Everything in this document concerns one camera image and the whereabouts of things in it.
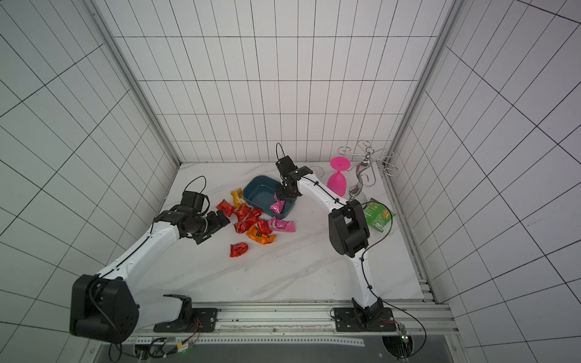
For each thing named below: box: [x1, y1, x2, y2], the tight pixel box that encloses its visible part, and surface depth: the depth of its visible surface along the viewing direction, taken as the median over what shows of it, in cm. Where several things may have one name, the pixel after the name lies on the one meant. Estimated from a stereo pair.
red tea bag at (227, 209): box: [215, 198, 236, 218], surface depth 100 cm
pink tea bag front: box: [269, 192, 286, 215], surface depth 98 cm
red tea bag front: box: [229, 242, 249, 258], surface depth 88 cm
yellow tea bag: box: [229, 187, 247, 210], surface depth 102 cm
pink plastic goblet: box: [326, 155, 352, 198], surface depth 84 cm
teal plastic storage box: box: [242, 175, 299, 220], surface depth 108 cm
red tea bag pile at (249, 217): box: [234, 204, 268, 230], surface depth 99 cm
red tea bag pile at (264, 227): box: [257, 219, 273, 236], surface depth 94 cm
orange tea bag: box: [245, 224, 277, 245], surface depth 92 cm
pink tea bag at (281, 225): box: [267, 216, 296, 233], surface depth 95 cm
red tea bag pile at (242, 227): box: [233, 219, 256, 234], surface depth 94 cm
